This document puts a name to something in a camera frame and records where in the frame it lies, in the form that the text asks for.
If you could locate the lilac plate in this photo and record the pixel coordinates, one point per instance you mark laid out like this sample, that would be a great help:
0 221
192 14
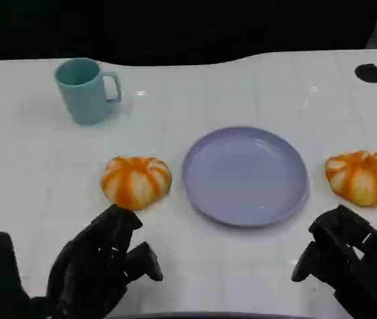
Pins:
244 176

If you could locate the orange and white bread roll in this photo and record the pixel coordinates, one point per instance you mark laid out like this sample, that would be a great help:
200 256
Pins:
135 182
361 179

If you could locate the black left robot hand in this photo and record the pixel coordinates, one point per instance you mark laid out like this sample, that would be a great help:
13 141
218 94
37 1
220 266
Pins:
81 266

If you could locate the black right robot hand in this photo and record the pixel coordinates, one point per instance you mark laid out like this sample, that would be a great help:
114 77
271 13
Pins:
367 266

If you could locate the pale green mug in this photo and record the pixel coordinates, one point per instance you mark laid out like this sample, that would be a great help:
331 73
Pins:
81 99

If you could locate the black backdrop cloth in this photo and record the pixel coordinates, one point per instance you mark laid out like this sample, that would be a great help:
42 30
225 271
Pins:
175 30

